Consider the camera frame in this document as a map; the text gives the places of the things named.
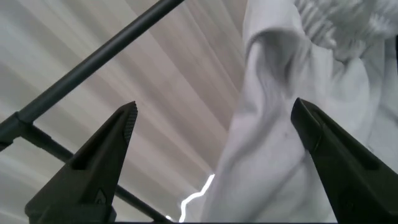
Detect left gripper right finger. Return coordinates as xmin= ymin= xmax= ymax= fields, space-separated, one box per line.
xmin=290 ymin=97 xmax=398 ymax=223

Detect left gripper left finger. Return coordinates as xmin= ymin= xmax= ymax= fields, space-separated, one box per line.
xmin=24 ymin=100 xmax=139 ymax=223

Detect black clothes rack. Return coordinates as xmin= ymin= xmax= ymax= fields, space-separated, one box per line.
xmin=0 ymin=0 xmax=186 ymax=223

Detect pale grey shorts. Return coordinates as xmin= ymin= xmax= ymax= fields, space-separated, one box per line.
xmin=200 ymin=0 xmax=398 ymax=223

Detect white curtain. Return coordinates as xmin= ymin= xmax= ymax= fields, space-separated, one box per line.
xmin=0 ymin=0 xmax=249 ymax=223

